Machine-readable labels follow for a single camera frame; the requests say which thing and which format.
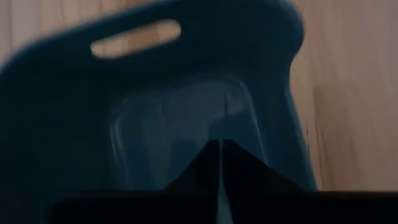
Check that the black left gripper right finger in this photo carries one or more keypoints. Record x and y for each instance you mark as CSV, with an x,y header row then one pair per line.
x,y
242,174

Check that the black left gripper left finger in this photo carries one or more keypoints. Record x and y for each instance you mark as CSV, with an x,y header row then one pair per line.
x,y
205,174

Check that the teal plastic bin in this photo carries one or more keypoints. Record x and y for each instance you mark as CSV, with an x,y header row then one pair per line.
x,y
93,109

